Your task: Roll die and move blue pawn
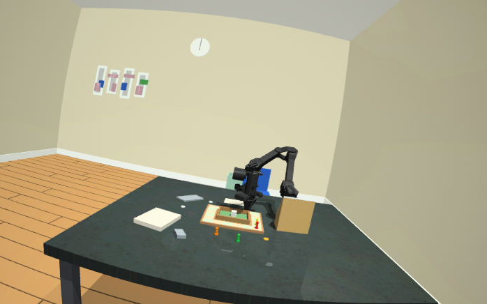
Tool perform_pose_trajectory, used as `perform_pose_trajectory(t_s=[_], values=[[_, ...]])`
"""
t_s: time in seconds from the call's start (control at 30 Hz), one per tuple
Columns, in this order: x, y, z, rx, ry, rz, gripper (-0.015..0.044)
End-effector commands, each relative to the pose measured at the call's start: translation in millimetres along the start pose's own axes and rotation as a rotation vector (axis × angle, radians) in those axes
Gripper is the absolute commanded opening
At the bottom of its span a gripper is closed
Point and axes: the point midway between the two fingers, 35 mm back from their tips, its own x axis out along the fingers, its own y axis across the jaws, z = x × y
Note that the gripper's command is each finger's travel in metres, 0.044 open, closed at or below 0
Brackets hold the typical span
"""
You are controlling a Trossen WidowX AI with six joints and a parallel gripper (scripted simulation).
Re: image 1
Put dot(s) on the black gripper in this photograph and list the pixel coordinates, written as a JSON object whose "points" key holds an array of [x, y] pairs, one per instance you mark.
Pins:
{"points": [[248, 196]]}

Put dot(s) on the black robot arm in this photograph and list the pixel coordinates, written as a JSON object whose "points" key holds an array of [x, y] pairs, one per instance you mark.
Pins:
{"points": [[252, 170]]}

